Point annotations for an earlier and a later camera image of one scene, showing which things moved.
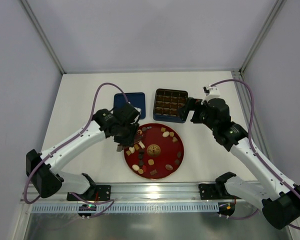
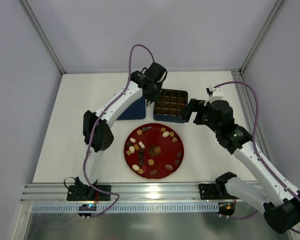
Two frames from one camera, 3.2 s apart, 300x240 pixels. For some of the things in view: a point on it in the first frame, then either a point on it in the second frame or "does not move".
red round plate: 157,152 does not move
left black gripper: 126,139 → 151,93
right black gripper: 195,112 does not move
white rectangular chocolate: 141,145 does not move
